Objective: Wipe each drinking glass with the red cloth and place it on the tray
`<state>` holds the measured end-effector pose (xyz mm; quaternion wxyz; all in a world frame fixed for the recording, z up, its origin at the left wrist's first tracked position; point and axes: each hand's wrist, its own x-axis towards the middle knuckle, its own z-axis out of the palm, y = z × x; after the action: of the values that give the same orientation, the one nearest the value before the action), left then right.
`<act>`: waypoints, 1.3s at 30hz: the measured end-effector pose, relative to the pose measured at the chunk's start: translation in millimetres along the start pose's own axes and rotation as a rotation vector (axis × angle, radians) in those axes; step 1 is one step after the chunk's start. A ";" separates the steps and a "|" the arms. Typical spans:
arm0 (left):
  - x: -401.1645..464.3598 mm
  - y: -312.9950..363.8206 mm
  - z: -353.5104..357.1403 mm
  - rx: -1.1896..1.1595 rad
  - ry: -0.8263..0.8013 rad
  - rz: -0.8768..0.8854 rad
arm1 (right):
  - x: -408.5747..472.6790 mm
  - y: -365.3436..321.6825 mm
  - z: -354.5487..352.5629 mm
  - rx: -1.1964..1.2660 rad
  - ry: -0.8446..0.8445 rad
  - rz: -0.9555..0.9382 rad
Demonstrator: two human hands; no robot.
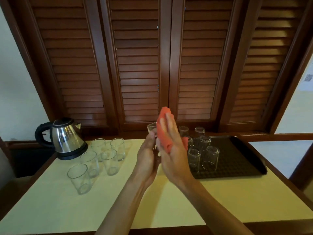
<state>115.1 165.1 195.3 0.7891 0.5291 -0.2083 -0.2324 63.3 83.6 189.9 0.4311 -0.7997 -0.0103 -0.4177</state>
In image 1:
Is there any steel electric kettle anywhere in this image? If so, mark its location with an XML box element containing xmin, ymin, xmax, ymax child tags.
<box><xmin>57</xmin><ymin>143</ymin><xmax>88</xmax><ymax>161</ymax></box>
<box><xmin>35</xmin><ymin>117</ymin><xmax>88</xmax><ymax>161</ymax></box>

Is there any person's left hand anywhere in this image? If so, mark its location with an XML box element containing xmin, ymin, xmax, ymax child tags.
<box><xmin>133</xmin><ymin>129</ymin><xmax>161</xmax><ymax>190</ymax></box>

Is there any person's right hand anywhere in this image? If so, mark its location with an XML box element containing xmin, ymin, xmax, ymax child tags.
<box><xmin>156</xmin><ymin>113</ymin><xmax>196</xmax><ymax>193</ymax></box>

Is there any red cloth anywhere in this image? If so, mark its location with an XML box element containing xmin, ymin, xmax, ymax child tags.
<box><xmin>156</xmin><ymin>106</ymin><xmax>189</xmax><ymax>154</ymax></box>

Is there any brown louvered wooden shutter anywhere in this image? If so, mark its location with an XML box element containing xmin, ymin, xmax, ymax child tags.
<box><xmin>99</xmin><ymin>0</ymin><xmax>173</xmax><ymax>131</ymax></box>
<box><xmin>168</xmin><ymin>0</ymin><xmax>254</xmax><ymax>131</ymax></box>
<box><xmin>219</xmin><ymin>0</ymin><xmax>313</xmax><ymax>134</ymax></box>
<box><xmin>11</xmin><ymin>0</ymin><xmax>120</xmax><ymax>133</ymax></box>

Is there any brown wooden wall rail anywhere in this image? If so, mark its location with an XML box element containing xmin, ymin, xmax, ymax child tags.
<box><xmin>239</xmin><ymin>133</ymin><xmax>313</xmax><ymax>142</ymax></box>

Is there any person's left forearm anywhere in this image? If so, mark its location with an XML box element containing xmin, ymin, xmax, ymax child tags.
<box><xmin>95</xmin><ymin>176</ymin><xmax>148</xmax><ymax>235</ymax></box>

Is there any person's right forearm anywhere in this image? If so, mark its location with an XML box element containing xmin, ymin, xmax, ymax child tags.
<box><xmin>182</xmin><ymin>180</ymin><xmax>255</xmax><ymax>235</ymax></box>

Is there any group of clear glasses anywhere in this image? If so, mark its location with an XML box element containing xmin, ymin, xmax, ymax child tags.
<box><xmin>67</xmin><ymin>137</ymin><xmax>126</xmax><ymax>195</ymax></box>

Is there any white paper notice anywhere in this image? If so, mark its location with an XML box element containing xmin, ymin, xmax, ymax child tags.
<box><xmin>298</xmin><ymin>55</ymin><xmax>313</xmax><ymax>92</ymax></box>

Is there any brown wooden door frame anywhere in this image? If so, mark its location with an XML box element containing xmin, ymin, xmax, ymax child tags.
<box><xmin>289</xmin><ymin>143</ymin><xmax>313</xmax><ymax>190</ymax></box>

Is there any dark brown textured tray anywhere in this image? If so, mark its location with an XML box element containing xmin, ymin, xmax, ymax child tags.
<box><xmin>186</xmin><ymin>135</ymin><xmax>268</xmax><ymax>180</ymax></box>

